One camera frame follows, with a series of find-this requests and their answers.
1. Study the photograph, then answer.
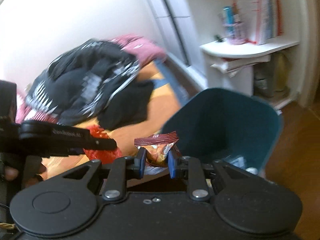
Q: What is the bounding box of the white red-edged book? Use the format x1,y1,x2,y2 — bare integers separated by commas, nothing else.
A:
234,0,262,45

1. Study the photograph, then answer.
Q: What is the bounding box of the row of colourful books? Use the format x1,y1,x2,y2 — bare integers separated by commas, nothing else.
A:
258,0,283,45

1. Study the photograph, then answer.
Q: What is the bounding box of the black garment on bed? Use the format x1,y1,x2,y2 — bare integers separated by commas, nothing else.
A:
97,80,154,131

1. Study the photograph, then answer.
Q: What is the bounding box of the wooden door frame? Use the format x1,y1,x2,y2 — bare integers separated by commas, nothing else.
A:
298,0,319,108

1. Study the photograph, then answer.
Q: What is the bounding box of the grey bag on shelf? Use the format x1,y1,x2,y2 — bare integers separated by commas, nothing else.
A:
253,62,274,98

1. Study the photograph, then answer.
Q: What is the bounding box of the small green object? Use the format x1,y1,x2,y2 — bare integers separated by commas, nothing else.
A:
215,35,225,42

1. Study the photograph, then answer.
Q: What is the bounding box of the sliding glass door frame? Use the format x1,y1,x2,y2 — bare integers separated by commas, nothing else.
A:
147,0,208,90

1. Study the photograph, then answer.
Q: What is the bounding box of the blue cloth strip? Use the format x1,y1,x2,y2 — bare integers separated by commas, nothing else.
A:
153,59,189,106

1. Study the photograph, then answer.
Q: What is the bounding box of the purple pen holder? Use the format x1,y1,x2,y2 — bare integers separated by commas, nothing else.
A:
223,22,247,45

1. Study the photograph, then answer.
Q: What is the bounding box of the pink quilted blanket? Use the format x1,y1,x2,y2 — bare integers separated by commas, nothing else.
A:
16,34,167,123

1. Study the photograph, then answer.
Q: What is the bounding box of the white plastic wrapper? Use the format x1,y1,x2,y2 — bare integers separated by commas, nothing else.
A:
223,155,258,175

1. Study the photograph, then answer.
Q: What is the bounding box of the brown snack packet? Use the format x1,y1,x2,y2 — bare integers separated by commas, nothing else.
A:
134,132,179,167

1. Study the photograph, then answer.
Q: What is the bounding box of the red orange plastic bag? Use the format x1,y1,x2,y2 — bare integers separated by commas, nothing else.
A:
84,125,123,164

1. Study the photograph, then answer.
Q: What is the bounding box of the olive yellow bag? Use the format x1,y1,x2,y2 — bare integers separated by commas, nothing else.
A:
273,52,291,92

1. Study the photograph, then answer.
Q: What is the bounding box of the white corner shelf unit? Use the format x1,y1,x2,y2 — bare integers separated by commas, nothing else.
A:
187,0,309,101

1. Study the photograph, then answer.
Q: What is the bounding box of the stack of papers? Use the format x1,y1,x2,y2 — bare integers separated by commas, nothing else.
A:
210,55,271,76

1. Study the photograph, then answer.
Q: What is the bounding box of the teal trash bin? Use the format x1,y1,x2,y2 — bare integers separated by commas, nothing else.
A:
161,88,283,175

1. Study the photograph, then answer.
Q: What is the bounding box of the black white patterned blanket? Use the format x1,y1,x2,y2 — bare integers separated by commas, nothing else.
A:
25,39,140,126

